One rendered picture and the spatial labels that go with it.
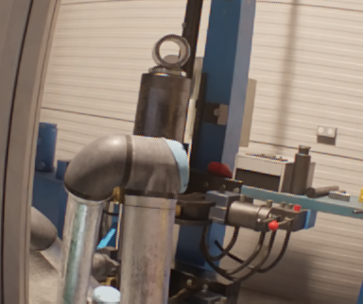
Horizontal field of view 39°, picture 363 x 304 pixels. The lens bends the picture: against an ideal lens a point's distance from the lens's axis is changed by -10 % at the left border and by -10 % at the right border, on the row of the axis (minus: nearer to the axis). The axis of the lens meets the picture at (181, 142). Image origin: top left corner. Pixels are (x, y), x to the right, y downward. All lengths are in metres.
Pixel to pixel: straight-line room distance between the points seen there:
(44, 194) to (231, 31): 2.57
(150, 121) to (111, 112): 2.89
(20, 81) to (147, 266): 0.50
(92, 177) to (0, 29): 0.40
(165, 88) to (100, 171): 1.15
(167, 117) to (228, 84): 0.49
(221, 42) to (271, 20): 1.74
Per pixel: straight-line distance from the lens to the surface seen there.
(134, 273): 1.21
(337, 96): 4.12
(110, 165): 1.17
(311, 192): 2.25
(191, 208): 2.19
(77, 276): 1.36
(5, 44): 0.99
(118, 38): 5.24
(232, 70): 2.67
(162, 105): 2.28
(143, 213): 1.20
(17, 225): 0.99
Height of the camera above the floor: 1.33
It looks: 3 degrees down
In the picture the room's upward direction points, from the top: 8 degrees clockwise
